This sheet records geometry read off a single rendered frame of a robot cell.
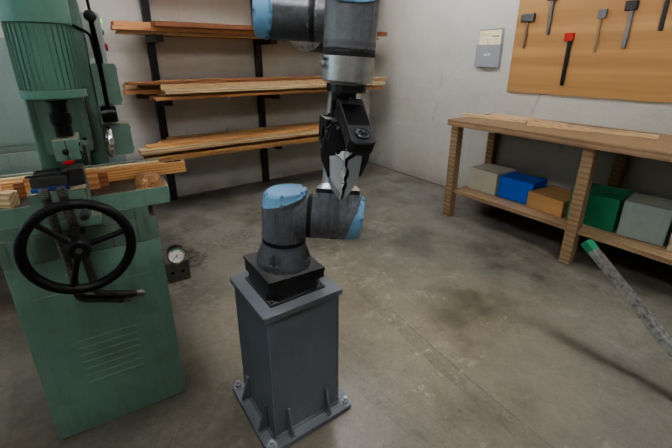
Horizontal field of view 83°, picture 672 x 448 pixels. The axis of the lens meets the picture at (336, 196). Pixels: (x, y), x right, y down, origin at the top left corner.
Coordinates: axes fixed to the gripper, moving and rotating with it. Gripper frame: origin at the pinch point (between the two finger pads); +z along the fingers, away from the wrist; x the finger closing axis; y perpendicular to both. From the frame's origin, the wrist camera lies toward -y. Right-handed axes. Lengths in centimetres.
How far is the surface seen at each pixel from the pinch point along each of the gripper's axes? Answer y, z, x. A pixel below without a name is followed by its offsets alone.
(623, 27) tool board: 157, -56, -240
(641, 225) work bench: 92, 61, -223
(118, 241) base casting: 66, 39, 58
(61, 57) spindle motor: 75, -19, 68
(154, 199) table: 70, 26, 46
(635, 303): 32, 65, -143
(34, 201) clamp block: 53, 19, 73
